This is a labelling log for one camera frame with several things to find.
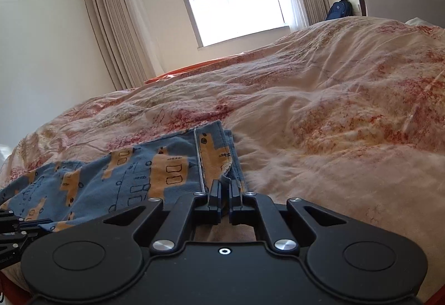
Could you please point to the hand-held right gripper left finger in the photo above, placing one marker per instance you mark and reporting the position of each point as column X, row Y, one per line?
column 215, row 202

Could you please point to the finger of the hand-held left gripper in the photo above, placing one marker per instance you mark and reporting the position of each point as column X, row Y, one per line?
column 33, row 224

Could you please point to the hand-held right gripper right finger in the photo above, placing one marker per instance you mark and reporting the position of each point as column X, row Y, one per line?
column 234, row 202

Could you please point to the blue printed pants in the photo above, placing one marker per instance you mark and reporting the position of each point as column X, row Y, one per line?
column 156, row 166

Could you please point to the floral pink blanket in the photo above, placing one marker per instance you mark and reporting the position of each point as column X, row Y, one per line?
column 330, row 100

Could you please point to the beige pleated curtain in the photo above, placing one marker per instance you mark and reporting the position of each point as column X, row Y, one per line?
column 118, row 20

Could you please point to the blue backpack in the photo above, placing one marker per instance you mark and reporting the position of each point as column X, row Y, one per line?
column 339, row 10

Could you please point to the white pillow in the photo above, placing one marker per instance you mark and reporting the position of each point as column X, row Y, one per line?
column 426, row 23

